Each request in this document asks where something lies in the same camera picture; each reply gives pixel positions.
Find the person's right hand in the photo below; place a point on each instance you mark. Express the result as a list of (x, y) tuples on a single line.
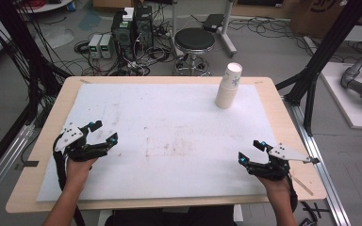
[(275, 185)]

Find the black computer tower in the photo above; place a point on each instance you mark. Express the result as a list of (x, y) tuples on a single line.
[(144, 26), (123, 37)]

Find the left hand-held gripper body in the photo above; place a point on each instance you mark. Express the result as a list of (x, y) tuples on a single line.
[(70, 138)]

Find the white metal stand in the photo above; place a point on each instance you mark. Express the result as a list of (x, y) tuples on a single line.
[(227, 31)]

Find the brown cardboard box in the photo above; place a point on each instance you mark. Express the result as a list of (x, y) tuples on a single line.
[(323, 15)]

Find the black tape piece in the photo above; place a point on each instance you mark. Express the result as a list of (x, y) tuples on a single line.
[(30, 163)]

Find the small white box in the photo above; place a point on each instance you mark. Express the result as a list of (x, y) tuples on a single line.
[(128, 14)]

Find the black round stool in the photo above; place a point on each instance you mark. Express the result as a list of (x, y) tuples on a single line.
[(194, 39)]

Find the person's left hand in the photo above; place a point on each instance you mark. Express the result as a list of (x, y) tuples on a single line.
[(78, 172)]

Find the thin wooden stick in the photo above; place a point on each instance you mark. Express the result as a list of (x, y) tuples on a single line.
[(303, 185)]

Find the white power supply unit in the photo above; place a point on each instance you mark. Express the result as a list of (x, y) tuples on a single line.
[(106, 46), (95, 46)]

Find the white base board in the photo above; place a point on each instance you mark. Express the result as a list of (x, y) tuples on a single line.
[(348, 106)]

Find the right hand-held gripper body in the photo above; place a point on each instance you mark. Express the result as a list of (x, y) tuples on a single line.
[(283, 157)]

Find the black metal frame post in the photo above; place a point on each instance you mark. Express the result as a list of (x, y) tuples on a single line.
[(22, 47), (326, 47)]

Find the flat black device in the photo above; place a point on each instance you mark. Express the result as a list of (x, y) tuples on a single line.
[(213, 22)]

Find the aluminium rail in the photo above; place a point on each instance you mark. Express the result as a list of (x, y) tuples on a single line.
[(323, 175), (3, 163)]

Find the blue tape roll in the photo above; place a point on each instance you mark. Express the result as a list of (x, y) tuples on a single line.
[(71, 6)]

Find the stack of white paper cups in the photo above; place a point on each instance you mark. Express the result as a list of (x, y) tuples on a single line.
[(227, 94)]

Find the person's dark clothing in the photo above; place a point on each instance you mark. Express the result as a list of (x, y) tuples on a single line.
[(169, 218)]

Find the white table mat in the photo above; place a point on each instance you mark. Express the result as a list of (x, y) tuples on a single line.
[(169, 125)]

